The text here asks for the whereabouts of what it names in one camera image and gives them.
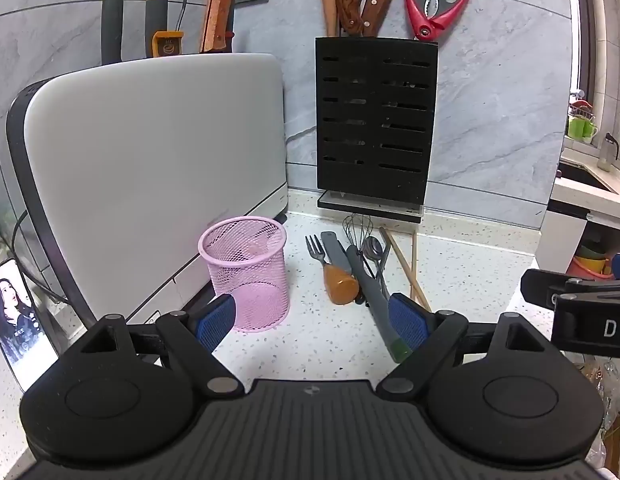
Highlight metal fork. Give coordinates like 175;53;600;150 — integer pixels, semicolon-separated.
305;234;331;268

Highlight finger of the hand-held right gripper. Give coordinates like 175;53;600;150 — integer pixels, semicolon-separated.
550;290;620;356
520;269;620;311

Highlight white sink counter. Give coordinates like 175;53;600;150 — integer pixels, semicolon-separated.
537;157;620;273

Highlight long grey spatula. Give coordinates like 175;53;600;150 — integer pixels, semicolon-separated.
346;245;413;365

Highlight grey green-tipped knife handle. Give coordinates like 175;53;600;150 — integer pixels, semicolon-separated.
101;0;125;65

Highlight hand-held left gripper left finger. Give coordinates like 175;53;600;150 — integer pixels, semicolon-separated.
80;293;244;399

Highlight smartphone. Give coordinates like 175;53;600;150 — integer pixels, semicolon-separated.
0;257;59;393

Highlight stack of coloured bowls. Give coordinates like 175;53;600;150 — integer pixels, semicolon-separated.
572;245;615;281

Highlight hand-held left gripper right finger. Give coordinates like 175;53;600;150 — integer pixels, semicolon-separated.
376;292;560;400

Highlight green mug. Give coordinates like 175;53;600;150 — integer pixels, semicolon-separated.
567;115;598;143

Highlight pink mesh utensil cup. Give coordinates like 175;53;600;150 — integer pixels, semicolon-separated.
198;216;291;333

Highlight wire whisk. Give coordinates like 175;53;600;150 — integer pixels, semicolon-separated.
342;213;375;261

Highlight red kitchen scissors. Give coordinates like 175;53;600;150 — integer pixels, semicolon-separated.
404;0;474;42

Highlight grey orange-tipped knife handle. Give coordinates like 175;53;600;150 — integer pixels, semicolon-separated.
145;0;169;56

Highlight white countertop appliance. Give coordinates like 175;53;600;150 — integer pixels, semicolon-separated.
5;52;291;331

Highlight dark curved wooden knife handle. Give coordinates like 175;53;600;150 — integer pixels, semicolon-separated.
336;0;365;38

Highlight black slotted knife block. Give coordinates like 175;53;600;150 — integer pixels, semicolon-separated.
315;36;439;223

